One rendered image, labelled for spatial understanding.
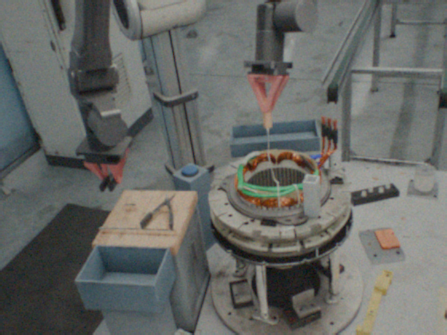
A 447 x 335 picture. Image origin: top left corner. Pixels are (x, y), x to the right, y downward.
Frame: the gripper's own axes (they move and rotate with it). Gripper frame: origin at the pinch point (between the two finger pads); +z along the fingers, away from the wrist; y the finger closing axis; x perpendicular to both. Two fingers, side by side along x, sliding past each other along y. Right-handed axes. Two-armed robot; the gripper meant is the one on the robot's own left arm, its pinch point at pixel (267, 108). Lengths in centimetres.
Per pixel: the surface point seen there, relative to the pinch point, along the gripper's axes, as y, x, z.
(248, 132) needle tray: 39.5, 22.9, 11.2
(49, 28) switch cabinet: 119, 189, -25
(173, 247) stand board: -10.1, 15.7, 29.7
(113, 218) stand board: -7.0, 34.6, 27.2
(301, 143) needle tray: 36.3, 5.3, 12.3
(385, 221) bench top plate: 53, -16, 36
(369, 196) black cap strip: 59, -10, 30
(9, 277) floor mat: 69, 171, 102
